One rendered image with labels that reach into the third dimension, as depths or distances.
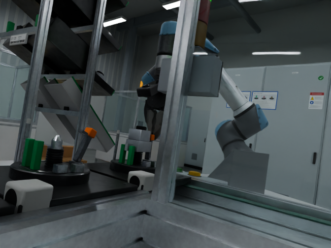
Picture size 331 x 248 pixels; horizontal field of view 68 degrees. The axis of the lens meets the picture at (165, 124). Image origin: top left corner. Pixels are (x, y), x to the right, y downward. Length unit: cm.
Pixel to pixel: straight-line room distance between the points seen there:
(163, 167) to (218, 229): 14
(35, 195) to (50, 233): 6
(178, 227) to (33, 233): 23
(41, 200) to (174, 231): 22
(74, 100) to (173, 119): 44
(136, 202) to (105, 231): 8
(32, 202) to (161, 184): 21
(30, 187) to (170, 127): 24
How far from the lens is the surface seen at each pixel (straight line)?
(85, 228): 40
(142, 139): 67
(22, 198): 37
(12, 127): 463
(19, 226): 34
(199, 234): 44
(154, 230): 48
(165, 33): 79
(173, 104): 46
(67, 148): 660
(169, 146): 45
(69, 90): 81
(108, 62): 1124
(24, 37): 79
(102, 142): 88
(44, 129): 984
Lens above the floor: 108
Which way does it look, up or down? 2 degrees up
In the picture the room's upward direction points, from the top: 8 degrees clockwise
